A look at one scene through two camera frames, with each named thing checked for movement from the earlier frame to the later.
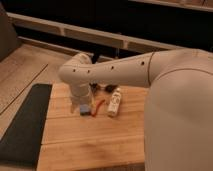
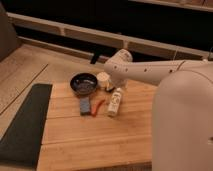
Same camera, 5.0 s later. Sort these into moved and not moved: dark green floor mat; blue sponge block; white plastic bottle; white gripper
Moved: white gripper
Not moved: blue sponge block; white plastic bottle; dark green floor mat
